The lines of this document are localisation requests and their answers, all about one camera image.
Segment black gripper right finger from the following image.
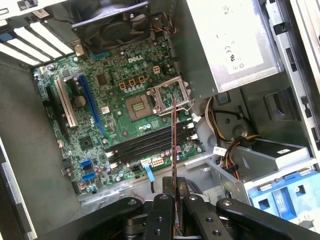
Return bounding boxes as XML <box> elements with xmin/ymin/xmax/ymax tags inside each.
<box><xmin>175</xmin><ymin>176</ymin><xmax>320</xmax><ymax>240</ymax></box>

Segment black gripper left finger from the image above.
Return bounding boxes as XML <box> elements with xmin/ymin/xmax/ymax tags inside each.
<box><xmin>77</xmin><ymin>176</ymin><xmax>176</xmax><ymax>240</ymax></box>

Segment RAM stick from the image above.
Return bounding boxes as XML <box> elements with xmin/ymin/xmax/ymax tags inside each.
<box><xmin>171</xmin><ymin>97</ymin><xmax>183</xmax><ymax>238</ymax></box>

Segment black RAM slot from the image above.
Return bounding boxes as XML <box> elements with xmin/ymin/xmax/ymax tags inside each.
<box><xmin>111</xmin><ymin>126</ymin><xmax>195</xmax><ymax>158</ymax></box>
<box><xmin>113</xmin><ymin>136</ymin><xmax>200</xmax><ymax>169</ymax></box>
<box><xmin>109</xmin><ymin>122</ymin><xmax>192</xmax><ymax>153</ymax></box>
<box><xmin>112</xmin><ymin>131</ymin><xmax>197</xmax><ymax>163</ymax></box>

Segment white eight pin connector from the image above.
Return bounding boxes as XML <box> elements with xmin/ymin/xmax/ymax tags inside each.
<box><xmin>151</xmin><ymin>156</ymin><xmax>165</xmax><ymax>169</ymax></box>

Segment grey metal drive cage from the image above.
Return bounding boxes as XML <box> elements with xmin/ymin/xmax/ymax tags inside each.
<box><xmin>203</xmin><ymin>138</ymin><xmax>320</xmax><ymax>240</ymax></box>

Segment blue board connector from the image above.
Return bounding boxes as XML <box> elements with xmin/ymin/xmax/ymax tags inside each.
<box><xmin>81</xmin><ymin>173</ymin><xmax>97</xmax><ymax>183</ymax></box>
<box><xmin>79</xmin><ymin>159</ymin><xmax>94</xmax><ymax>171</ymax></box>

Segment blue drive latch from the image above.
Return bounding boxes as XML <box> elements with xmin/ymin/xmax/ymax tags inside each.
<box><xmin>243</xmin><ymin>168</ymin><xmax>320</xmax><ymax>227</ymax></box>

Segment green motherboard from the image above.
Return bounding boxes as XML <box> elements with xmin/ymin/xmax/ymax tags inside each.
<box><xmin>32</xmin><ymin>32</ymin><xmax>208</xmax><ymax>203</ymax></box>

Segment CPU socket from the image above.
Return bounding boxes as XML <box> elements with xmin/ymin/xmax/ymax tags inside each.
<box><xmin>124</xmin><ymin>93</ymin><xmax>151</xmax><ymax>123</ymax></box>

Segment metal socket cover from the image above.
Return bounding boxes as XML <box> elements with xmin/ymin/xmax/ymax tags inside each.
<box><xmin>149</xmin><ymin>76</ymin><xmax>196</xmax><ymax>118</ymax></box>

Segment blue expansion slot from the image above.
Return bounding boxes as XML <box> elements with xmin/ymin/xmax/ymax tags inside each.
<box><xmin>77</xmin><ymin>73</ymin><xmax>107</xmax><ymax>136</ymax></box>

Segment round coin battery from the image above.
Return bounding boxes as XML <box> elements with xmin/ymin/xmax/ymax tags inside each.
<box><xmin>73</xmin><ymin>94</ymin><xmax>87</xmax><ymax>109</ymax></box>

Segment white expansion slot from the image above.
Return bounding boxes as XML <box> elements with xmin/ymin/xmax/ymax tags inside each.
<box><xmin>53</xmin><ymin>77</ymin><xmax>79</xmax><ymax>129</ymax></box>

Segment black expansion slot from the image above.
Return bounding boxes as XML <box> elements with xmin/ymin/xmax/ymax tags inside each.
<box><xmin>44</xmin><ymin>84</ymin><xmax>72</xmax><ymax>142</ymax></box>

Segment black PC case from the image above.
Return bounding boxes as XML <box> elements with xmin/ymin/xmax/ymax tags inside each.
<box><xmin>0</xmin><ymin>0</ymin><xmax>320</xmax><ymax>240</ymax></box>

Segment grey power supply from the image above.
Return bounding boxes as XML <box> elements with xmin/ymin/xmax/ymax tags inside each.
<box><xmin>174</xmin><ymin>0</ymin><xmax>286</xmax><ymax>94</ymax></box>

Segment black case fan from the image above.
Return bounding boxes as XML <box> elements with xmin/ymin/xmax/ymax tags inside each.
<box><xmin>71</xmin><ymin>1</ymin><xmax>154</xmax><ymax>55</ymax></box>

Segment black wire with pale plug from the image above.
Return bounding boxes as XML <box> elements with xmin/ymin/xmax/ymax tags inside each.
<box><xmin>140</xmin><ymin>158</ymin><xmax>163</xmax><ymax>195</ymax></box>

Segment orange drive wires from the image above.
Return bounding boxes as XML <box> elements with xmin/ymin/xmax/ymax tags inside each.
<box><xmin>219</xmin><ymin>134</ymin><xmax>261</xmax><ymax>181</ymax></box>

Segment white yellow power wires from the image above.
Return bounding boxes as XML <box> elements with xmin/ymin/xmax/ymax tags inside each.
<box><xmin>204</xmin><ymin>95</ymin><xmax>227</xmax><ymax>144</ymax></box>

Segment thin wire locking lever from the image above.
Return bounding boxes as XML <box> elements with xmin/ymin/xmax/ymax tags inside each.
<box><xmin>156</xmin><ymin>98</ymin><xmax>196</xmax><ymax>118</ymax></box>

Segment multicolour fan wire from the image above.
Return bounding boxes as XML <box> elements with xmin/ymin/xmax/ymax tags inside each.
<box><xmin>149</xmin><ymin>11</ymin><xmax>181</xmax><ymax>35</ymax></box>

